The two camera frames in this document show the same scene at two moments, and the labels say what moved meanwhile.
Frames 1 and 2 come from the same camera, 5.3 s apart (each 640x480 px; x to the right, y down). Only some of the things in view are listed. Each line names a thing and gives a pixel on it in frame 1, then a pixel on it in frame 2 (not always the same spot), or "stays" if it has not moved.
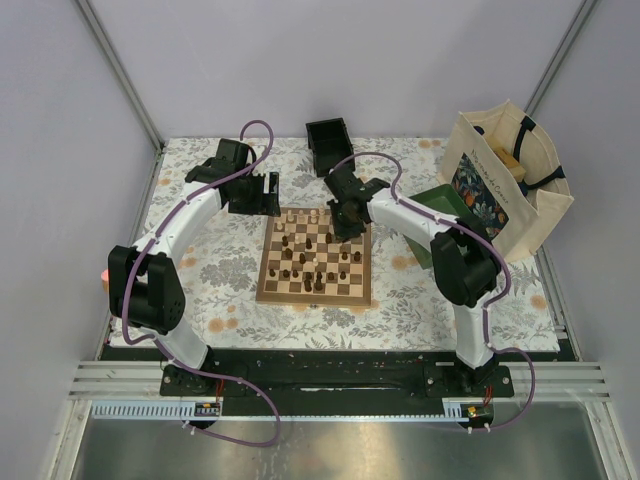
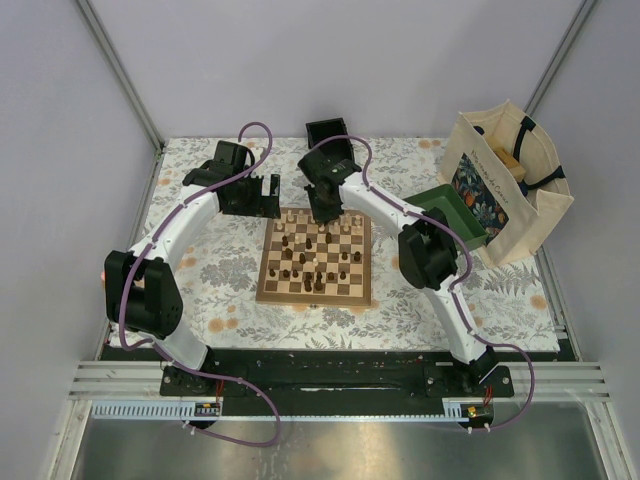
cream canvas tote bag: x=512 y=171 stays
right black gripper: x=341 y=232 → x=322 y=217
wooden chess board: x=303 y=263 stays
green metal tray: x=442 y=200 stays
